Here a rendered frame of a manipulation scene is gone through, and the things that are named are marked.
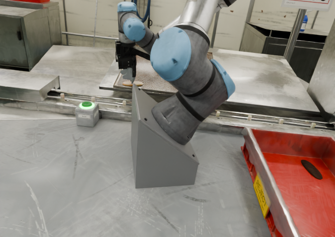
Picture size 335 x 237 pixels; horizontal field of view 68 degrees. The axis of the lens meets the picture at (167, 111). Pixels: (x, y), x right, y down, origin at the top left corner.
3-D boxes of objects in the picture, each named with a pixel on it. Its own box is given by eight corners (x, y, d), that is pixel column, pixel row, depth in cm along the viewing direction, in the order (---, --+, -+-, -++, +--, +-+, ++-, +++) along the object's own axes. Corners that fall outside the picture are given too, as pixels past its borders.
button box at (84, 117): (75, 132, 100) (73, 108, 94) (82, 122, 106) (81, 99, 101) (95, 135, 99) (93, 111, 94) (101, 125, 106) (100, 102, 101)
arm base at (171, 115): (189, 153, 72) (215, 130, 70) (152, 121, 67) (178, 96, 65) (182, 129, 86) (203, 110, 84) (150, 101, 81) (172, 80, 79)
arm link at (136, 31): (156, 37, 93) (149, 26, 101) (135, 17, 86) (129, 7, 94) (142, 52, 95) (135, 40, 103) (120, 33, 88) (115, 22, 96)
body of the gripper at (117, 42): (115, 62, 116) (114, 38, 108) (133, 61, 118) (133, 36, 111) (118, 71, 110) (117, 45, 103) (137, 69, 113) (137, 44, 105)
